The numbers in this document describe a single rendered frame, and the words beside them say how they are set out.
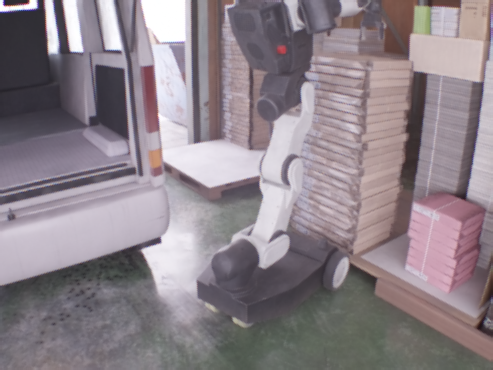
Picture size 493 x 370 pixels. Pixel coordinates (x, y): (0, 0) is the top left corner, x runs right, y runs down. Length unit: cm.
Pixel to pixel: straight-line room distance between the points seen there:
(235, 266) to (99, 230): 60
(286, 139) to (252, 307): 73
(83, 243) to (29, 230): 24
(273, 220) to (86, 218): 82
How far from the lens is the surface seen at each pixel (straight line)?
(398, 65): 217
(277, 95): 175
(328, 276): 204
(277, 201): 190
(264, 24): 161
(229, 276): 175
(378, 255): 233
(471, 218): 203
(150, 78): 189
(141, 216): 191
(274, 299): 183
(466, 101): 224
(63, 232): 180
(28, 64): 362
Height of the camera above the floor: 124
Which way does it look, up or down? 21 degrees down
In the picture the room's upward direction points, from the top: straight up
